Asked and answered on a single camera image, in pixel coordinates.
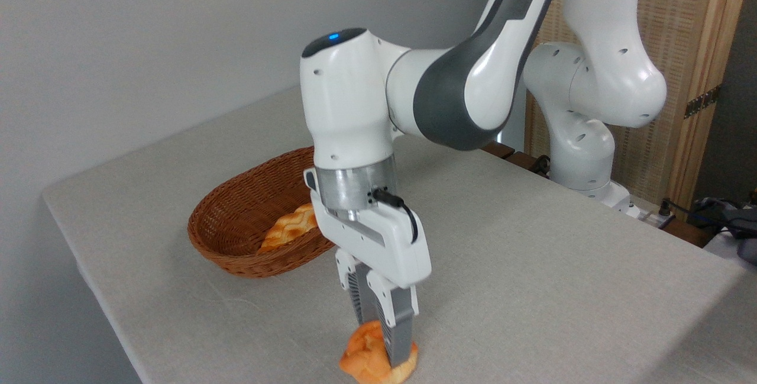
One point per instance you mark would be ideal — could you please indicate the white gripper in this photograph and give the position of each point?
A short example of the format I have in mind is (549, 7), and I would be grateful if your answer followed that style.
(384, 248)

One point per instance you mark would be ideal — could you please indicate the round knotted bread roll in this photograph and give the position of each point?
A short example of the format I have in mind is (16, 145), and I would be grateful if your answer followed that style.
(364, 354)

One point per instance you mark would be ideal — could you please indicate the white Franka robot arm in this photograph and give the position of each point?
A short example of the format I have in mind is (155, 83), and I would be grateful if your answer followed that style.
(349, 94)

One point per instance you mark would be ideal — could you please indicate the long braided bread loaf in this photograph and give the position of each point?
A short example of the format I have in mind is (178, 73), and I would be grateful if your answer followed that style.
(290, 227)

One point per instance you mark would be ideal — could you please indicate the brown wicker oval basket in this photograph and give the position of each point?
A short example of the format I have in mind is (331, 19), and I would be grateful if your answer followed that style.
(236, 218)

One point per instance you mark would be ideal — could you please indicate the grey tablecloth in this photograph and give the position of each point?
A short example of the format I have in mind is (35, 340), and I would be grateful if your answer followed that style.
(532, 283)

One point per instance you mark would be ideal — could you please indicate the dark fabric bag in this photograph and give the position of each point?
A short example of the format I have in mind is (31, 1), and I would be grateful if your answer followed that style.
(727, 215)

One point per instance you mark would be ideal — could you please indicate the metal door hinge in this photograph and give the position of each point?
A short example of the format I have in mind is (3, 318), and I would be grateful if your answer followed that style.
(702, 102)

